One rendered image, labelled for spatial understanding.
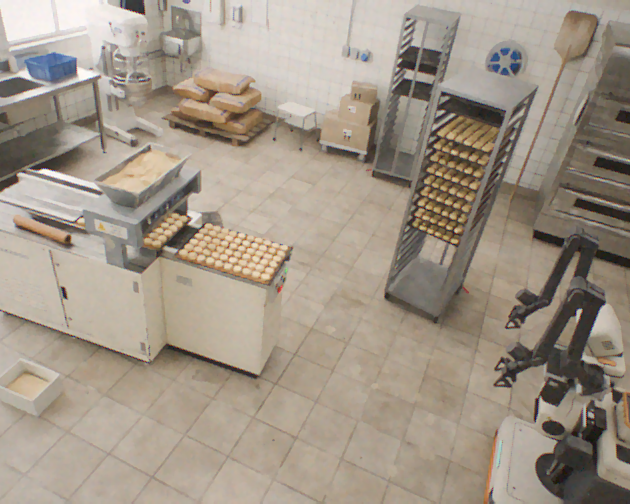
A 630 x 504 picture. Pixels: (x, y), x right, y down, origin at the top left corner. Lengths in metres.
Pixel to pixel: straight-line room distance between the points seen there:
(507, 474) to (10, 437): 2.79
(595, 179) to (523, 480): 3.10
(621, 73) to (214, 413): 4.22
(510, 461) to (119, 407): 2.33
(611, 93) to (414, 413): 3.21
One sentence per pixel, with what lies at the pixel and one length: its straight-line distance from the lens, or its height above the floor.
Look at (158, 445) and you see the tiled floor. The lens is 3.27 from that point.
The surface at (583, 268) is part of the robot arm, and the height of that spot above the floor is 1.46.
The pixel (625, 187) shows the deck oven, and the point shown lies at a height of 0.84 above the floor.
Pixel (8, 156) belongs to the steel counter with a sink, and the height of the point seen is 0.23.
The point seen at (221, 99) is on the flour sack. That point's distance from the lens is 6.42.
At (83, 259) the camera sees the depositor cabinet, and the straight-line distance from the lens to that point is 3.24.
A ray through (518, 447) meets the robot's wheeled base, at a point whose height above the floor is 0.28.
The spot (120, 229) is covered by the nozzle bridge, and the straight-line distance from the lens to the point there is 2.91.
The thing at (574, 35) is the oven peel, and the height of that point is 1.82.
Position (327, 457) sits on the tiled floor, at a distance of 3.24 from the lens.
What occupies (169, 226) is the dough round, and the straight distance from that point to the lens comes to 3.26.
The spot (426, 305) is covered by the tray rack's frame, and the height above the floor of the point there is 0.15.
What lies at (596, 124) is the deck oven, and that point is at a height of 1.31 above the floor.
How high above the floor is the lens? 2.74
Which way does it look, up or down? 36 degrees down
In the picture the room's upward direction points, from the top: 8 degrees clockwise
